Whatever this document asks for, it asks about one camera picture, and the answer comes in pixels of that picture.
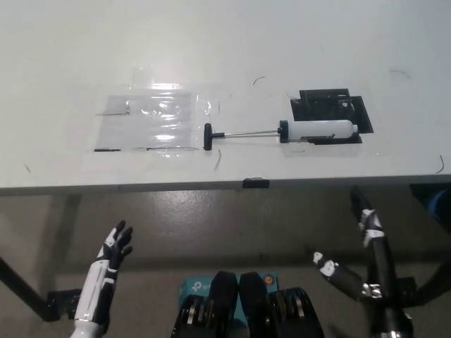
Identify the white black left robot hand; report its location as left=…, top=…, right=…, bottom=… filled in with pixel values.
left=73, top=220, right=135, bottom=323

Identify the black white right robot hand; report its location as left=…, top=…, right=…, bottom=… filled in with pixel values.
left=312, top=185, right=400, bottom=311

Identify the small white air pump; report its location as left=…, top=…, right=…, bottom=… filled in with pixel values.
left=202, top=118, right=359, bottom=152

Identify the black table leg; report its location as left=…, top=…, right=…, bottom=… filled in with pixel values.
left=0, top=254, right=49, bottom=320
left=408, top=246, right=451, bottom=308

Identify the blue round object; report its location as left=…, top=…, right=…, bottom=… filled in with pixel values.
left=427, top=189, right=451, bottom=222

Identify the teal cardboard box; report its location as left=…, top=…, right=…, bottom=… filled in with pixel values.
left=177, top=272, right=280, bottom=320

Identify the clear plastic sheet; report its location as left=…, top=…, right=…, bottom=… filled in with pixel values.
left=93, top=92, right=213, bottom=153

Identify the black pump holder frame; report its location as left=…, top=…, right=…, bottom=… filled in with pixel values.
left=289, top=88, right=375, bottom=146

